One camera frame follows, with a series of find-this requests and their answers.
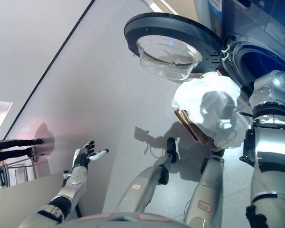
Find white cloth garment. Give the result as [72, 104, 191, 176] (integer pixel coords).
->
[172, 72, 252, 149]

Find brown woven laundry basket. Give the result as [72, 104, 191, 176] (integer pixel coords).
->
[173, 108, 225, 152]

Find white counter cabinet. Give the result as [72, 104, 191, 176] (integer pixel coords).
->
[142, 0, 198, 15]

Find narrow blue white sticker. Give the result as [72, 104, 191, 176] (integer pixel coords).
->
[204, 0, 223, 36]

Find person legs in black trousers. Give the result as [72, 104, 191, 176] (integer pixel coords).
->
[0, 138, 45, 163]

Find thin black cable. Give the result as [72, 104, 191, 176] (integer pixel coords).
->
[184, 199, 193, 219]

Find grey robot torso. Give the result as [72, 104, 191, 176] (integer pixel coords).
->
[52, 211, 186, 228]

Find round washer door with glass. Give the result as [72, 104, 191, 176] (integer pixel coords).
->
[123, 13, 226, 83]

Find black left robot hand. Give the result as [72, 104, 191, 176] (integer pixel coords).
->
[72, 140, 109, 171]

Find metal wire rack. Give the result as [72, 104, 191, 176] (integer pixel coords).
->
[0, 147, 38, 192]

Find grey front-load washing machine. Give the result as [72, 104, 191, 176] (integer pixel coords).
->
[194, 0, 285, 95]

